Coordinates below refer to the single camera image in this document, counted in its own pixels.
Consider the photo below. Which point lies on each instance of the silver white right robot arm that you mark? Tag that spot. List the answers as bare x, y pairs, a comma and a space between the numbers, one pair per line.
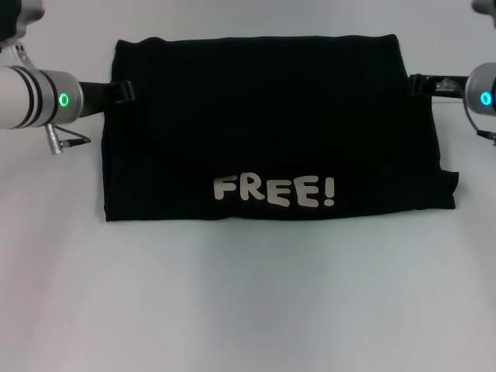
484, 89

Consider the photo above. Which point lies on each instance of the black shirt with FREE print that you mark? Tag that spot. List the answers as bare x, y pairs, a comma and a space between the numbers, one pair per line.
271, 128

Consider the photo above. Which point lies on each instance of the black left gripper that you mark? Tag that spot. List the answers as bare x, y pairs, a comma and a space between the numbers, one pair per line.
97, 95

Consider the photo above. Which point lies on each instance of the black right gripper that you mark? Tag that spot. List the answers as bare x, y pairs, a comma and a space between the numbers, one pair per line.
445, 87

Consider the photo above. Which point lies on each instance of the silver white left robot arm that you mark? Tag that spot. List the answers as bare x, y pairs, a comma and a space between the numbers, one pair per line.
27, 93

